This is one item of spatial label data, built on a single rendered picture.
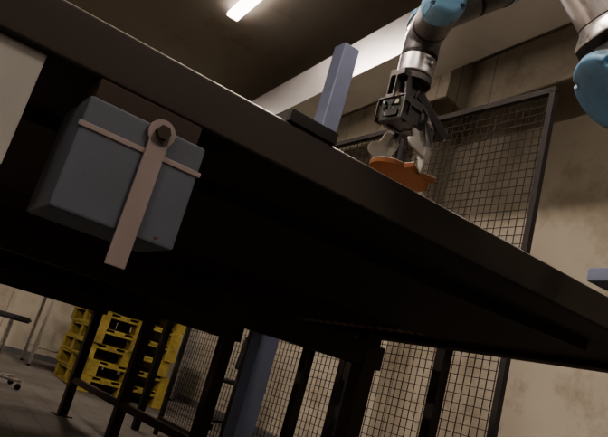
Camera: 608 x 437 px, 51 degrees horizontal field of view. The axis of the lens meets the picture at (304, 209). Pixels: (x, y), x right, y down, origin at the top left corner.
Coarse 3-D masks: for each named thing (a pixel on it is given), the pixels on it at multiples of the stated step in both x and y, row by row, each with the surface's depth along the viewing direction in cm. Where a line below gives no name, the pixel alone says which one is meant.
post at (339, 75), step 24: (336, 48) 349; (336, 72) 339; (336, 96) 336; (336, 120) 335; (264, 336) 301; (264, 360) 300; (240, 384) 300; (264, 384) 299; (240, 408) 293; (240, 432) 290
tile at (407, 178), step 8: (376, 160) 122; (384, 160) 121; (392, 160) 121; (376, 168) 125; (384, 168) 124; (392, 168) 123; (400, 168) 122; (408, 168) 121; (416, 168) 122; (392, 176) 127; (400, 176) 126; (408, 176) 125; (416, 176) 123; (424, 176) 123; (432, 176) 124; (408, 184) 128; (416, 184) 127; (424, 184) 126
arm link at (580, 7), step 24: (576, 0) 82; (600, 0) 80; (576, 24) 84; (600, 24) 80; (576, 48) 83; (600, 48) 80; (576, 72) 83; (600, 72) 79; (576, 96) 85; (600, 96) 82; (600, 120) 84
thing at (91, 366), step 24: (72, 312) 786; (72, 336) 738; (96, 336) 668; (120, 336) 681; (72, 360) 710; (96, 360) 666; (120, 360) 684; (144, 360) 693; (168, 360) 704; (96, 384) 764; (120, 384) 676; (144, 384) 735
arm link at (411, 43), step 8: (416, 8) 133; (408, 24) 133; (408, 32) 130; (408, 40) 130; (416, 40) 128; (408, 48) 129; (416, 48) 128; (424, 48) 128; (432, 48) 129; (432, 56) 128
